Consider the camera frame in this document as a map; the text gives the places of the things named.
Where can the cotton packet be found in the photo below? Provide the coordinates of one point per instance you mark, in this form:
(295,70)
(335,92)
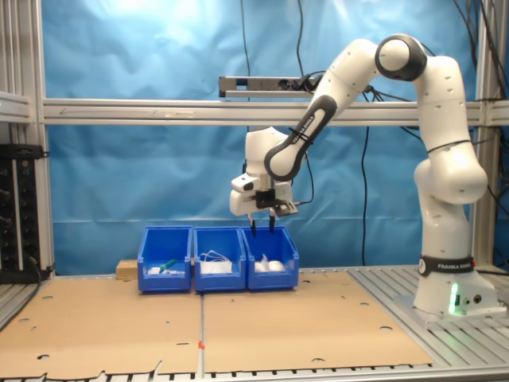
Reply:
(277,266)
(260,266)

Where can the blue bin with cotton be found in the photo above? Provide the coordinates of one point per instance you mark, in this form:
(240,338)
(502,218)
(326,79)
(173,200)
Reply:
(272,281)

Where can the blue bin with masks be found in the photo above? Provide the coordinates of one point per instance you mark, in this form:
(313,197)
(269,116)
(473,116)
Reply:
(218,282)

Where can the green printed packet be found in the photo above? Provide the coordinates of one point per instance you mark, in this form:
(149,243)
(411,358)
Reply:
(169,263)

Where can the blue bin with packets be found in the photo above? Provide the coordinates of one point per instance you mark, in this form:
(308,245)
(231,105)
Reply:
(163,282)

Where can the white flat packet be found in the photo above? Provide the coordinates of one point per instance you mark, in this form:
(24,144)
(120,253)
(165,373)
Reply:
(153,271)

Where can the wooden block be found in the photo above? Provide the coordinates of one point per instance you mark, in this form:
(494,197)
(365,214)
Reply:
(126,270)

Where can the horizontal aluminium beam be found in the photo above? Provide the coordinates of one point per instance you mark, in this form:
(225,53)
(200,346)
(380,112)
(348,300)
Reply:
(119,111)

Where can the black equipment rack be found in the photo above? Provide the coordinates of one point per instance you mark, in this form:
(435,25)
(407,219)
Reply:
(16,215)

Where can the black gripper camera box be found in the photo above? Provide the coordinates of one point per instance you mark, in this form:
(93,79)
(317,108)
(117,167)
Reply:
(265,199)

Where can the aluminium frame post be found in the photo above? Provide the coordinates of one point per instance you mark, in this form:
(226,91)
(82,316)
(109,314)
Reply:
(24,59)
(482,235)

